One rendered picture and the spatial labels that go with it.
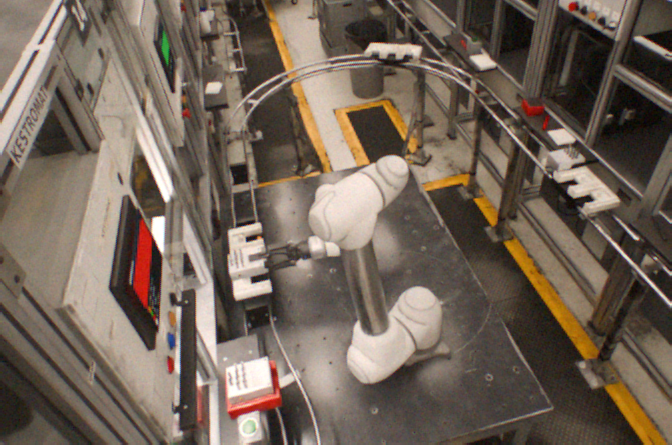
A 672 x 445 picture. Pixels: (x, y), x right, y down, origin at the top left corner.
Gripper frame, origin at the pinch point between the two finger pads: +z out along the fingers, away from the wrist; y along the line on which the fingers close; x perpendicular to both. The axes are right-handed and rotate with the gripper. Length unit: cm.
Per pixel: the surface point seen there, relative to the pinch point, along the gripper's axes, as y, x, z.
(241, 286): -9.3, 2.3, 8.6
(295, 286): -28.1, -6.6, -11.8
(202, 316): -5.5, 14.9, 22.9
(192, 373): 40, 66, 15
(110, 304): 75, 72, 19
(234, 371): 4.8, 46.4, 11.6
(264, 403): -1, 56, 5
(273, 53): -94, -390, -45
